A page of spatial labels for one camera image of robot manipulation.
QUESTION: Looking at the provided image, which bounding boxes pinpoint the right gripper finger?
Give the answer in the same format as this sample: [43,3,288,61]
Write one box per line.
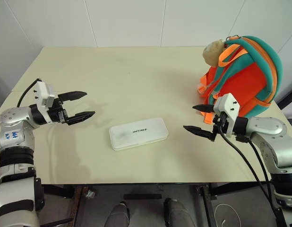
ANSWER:
[192,104,215,114]
[182,125,215,142]

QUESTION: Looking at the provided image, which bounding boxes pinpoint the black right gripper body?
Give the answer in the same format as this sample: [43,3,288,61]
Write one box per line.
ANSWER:
[210,112,229,142]

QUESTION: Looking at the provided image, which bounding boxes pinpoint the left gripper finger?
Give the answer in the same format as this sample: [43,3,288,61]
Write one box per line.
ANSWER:
[66,111,96,126]
[58,90,88,102]

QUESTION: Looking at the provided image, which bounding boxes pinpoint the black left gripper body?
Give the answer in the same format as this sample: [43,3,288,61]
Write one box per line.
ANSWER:
[47,97,71,125]

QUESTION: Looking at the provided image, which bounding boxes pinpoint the orange and teal backpack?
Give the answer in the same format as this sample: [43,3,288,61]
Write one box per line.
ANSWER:
[197,35,284,125]

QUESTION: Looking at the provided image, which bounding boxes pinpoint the beige fluffy pom-pom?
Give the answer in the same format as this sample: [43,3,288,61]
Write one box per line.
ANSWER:
[202,39,226,68]

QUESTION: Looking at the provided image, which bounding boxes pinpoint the white rectangular case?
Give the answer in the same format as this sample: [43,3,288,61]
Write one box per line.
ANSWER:
[109,117,170,151]

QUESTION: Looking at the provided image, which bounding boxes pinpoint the black metal table leg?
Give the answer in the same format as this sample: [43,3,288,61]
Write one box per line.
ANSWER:
[196,183,218,227]

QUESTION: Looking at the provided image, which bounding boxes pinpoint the dark rounded grey shape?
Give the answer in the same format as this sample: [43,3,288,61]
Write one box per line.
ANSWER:
[163,198,197,227]
[105,201,130,227]

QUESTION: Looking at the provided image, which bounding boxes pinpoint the black flat floor bar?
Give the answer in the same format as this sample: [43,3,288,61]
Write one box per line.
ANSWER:
[123,193,162,201]

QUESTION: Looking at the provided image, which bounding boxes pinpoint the rusty metal table leg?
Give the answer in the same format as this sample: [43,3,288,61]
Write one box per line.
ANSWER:
[65,185,89,227]

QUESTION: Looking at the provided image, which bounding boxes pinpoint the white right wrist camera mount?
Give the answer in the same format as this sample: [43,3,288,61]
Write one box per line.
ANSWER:
[213,93,240,138]

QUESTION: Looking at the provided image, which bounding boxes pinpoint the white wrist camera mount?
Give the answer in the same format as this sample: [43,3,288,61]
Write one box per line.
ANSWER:
[213,93,240,138]
[35,80,59,117]

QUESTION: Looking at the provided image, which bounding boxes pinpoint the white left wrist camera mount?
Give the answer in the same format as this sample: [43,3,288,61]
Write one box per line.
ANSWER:
[35,80,59,117]

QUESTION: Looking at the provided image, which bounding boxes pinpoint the thick black right wrist cable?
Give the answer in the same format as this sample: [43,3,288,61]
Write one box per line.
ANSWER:
[218,127,287,227]

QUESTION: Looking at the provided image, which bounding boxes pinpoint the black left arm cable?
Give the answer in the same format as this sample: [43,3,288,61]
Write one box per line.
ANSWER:
[17,79,41,107]

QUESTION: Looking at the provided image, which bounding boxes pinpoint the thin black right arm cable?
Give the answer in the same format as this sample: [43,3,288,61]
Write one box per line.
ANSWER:
[236,134,273,197]

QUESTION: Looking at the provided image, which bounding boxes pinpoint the black metal stand frame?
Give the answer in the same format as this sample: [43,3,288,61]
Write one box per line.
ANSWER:
[276,87,292,110]

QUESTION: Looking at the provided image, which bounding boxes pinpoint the thin white floor cable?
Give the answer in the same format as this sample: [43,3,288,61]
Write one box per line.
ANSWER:
[214,203,241,227]

